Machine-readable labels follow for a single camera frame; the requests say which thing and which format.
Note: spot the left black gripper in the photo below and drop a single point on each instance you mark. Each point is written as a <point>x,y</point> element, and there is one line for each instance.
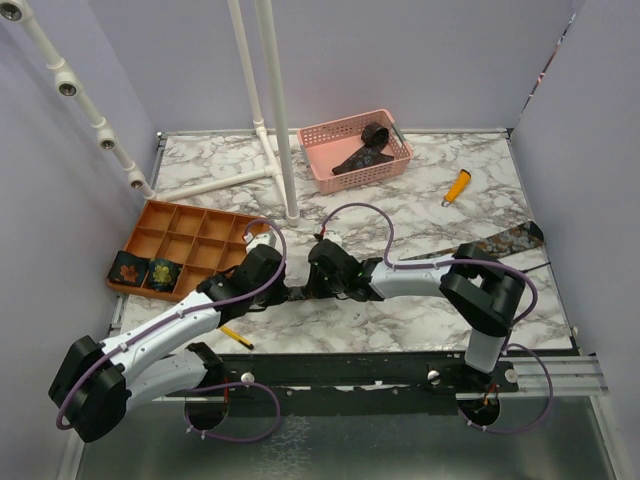
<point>278,297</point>

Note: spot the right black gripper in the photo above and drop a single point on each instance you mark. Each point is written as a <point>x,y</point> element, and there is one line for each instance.
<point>319,292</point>

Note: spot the brown grey floral tie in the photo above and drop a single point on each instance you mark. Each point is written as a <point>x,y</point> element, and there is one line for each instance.
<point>522,237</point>

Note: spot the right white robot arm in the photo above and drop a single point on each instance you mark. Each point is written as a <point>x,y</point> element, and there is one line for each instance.
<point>484,291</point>

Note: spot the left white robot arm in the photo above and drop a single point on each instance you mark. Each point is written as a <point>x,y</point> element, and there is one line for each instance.
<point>99,382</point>

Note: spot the wooden compartment tray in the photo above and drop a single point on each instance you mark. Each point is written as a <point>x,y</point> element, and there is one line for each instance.
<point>204,241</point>

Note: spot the navy yellow-flower rolled tie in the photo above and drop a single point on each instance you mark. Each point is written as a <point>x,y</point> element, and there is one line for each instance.
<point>163,275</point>

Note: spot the pink perforated plastic basket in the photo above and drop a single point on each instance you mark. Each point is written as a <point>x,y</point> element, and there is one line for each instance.
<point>354,150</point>

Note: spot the black orange-flower rolled tie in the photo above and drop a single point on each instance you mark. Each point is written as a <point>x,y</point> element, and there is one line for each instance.
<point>128,269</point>

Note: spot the dark blue-flowered tie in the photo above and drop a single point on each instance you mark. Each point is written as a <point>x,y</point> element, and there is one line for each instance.
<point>375,138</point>

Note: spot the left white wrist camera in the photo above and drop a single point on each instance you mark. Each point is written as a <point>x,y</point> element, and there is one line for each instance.
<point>267,238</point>

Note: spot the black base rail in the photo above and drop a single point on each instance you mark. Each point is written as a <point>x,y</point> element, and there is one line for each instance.
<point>368,383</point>

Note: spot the yellow handled utility knife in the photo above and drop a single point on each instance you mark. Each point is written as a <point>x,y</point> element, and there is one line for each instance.
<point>459,185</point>

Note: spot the orange handled screwdriver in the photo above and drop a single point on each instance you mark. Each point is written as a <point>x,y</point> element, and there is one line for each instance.
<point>534,268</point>

